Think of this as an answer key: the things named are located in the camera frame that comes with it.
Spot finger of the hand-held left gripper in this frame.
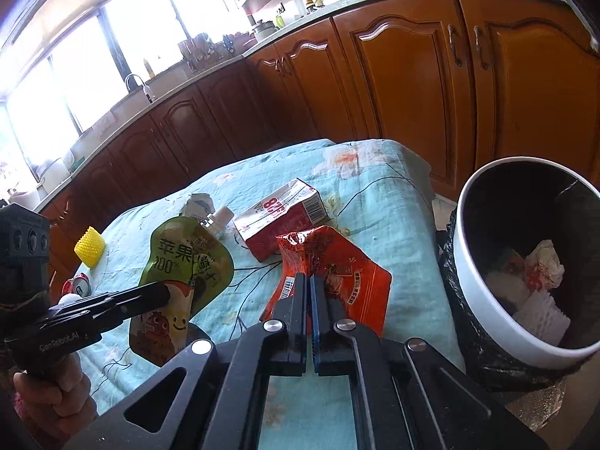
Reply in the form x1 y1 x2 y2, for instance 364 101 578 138
47 281 170 336

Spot person's left hand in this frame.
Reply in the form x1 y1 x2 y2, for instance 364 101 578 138
14 353 98 432

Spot red white drink carton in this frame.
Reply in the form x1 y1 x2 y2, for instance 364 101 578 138
233 178 326 263

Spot speckled stone countertop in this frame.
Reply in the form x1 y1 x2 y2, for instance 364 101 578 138
33 0 572 213

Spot wooden lower cabinets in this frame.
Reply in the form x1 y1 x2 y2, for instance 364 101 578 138
35 0 600 287

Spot crumpled white drink carton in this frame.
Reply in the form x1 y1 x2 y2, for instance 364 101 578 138
180 192 236 241

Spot white paper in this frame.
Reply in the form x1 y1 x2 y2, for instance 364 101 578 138
524 239 566 292

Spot white round trash bin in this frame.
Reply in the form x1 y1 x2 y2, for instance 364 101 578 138
452 157 600 372

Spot yellow foam fruit net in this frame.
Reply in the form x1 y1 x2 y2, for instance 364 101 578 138
74 226 106 269

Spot floral teal tablecloth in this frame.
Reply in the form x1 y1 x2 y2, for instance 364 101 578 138
47 138 466 450

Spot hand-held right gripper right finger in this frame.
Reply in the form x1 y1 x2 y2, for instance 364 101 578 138
313 273 549 450

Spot kitchen window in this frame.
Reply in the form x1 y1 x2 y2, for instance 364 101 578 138
0 0 251 191

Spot green juice pouch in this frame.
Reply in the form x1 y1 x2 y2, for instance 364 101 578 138
129 217 235 368

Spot red drink can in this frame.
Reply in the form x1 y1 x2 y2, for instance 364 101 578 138
60 272 93 299

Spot large white foam fruit net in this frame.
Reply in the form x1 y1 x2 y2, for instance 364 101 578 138
513 291 572 346

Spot utensil rack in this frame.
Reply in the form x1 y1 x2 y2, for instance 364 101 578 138
180 32 217 65

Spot white foam block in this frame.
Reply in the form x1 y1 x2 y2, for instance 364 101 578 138
485 269 533 313

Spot green juice carton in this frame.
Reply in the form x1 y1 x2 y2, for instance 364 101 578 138
496 248 528 275

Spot white electric kettle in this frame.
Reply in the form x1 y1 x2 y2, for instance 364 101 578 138
253 19 278 41

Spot curved kitchen faucet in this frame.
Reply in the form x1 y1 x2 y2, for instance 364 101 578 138
124 73 155 104

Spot red snack bag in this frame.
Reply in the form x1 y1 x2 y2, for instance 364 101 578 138
260 225 393 339

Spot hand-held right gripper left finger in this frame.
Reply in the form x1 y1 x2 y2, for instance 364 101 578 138
63 273 314 450

